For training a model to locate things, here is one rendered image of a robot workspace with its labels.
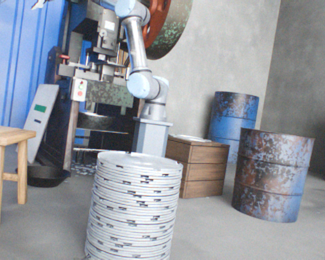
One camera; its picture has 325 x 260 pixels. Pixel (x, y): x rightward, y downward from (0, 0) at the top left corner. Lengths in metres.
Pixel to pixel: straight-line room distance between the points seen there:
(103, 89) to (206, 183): 0.93
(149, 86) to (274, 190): 0.87
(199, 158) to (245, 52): 3.31
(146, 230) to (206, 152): 1.09
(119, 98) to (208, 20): 2.62
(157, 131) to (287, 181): 0.75
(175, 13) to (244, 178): 1.23
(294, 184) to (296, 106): 3.27
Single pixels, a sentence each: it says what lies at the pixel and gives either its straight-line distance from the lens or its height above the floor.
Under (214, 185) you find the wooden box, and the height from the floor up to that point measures 0.07.
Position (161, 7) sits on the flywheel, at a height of 1.30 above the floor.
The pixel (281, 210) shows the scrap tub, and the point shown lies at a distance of 1.89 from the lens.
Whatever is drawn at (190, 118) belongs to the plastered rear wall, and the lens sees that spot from 4.39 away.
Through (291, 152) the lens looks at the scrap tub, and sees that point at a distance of 1.83.
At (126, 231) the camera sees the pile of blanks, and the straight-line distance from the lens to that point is 1.02.
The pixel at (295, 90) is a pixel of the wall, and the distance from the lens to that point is 5.13.
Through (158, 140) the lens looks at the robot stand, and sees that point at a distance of 1.68.
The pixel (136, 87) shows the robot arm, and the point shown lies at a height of 0.60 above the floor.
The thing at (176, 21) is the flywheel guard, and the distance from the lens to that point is 2.40.
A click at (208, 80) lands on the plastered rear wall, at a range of 4.56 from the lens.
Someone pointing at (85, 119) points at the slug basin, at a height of 0.37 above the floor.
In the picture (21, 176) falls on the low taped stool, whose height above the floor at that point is 0.13.
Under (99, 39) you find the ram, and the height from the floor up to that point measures 0.95.
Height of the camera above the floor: 0.49
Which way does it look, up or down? 3 degrees down
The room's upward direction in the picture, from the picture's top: 8 degrees clockwise
